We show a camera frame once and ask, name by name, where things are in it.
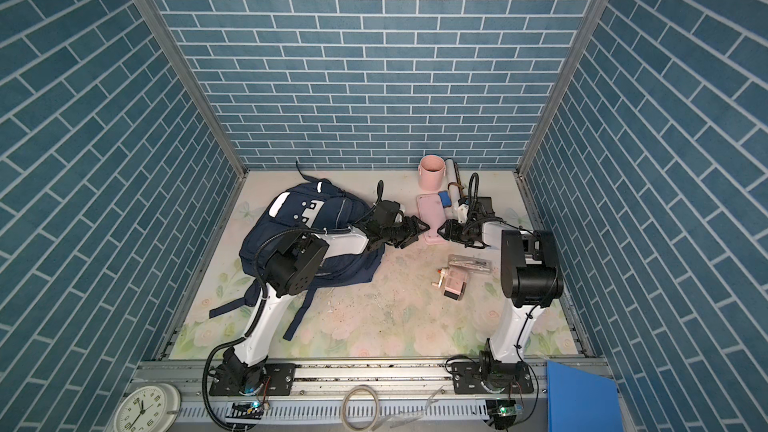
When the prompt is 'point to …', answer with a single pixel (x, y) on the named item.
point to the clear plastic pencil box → (469, 263)
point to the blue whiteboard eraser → (445, 199)
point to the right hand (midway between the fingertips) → (444, 228)
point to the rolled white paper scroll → (451, 181)
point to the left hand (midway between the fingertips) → (428, 231)
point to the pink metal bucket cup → (431, 173)
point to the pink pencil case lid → (433, 213)
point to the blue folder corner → (580, 401)
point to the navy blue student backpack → (313, 203)
